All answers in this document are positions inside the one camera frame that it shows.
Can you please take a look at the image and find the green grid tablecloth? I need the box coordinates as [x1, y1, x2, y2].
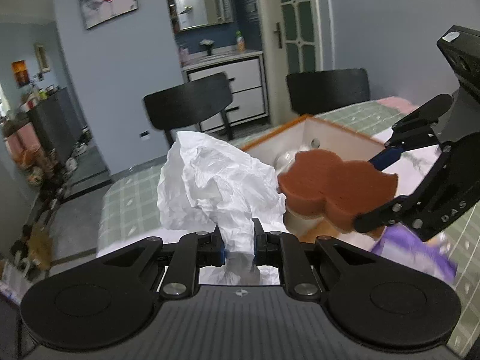
[97, 97, 479, 357]

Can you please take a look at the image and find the white drawer cabinet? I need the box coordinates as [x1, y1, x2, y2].
[183, 50, 269, 126]

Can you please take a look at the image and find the white printed paper sheet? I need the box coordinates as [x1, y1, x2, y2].
[383, 145, 441, 197]

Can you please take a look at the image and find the white tissue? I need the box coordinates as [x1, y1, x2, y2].
[157, 131, 286, 285]

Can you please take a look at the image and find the brown bear-shaped sponge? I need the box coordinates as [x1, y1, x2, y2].
[277, 150, 398, 232]

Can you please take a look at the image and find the orange cardboard box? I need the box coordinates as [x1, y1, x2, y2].
[242, 115, 399, 244]

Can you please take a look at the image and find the clear bag with tissue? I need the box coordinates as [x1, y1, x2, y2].
[273, 138, 320, 172]

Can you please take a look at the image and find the black chair right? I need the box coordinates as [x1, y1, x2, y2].
[286, 68, 371, 116]

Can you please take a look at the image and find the black chair left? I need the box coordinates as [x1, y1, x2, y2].
[143, 72, 233, 145]

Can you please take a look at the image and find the black sideboard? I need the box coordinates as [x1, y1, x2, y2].
[27, 88, 82, 165]

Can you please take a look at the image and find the yellow green bottle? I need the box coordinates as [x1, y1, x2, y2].
[236, 30, 246, 52]

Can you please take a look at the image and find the black chair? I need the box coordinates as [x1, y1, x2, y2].
[286, 68, 371, 116]
[143, 72, 233, 145]

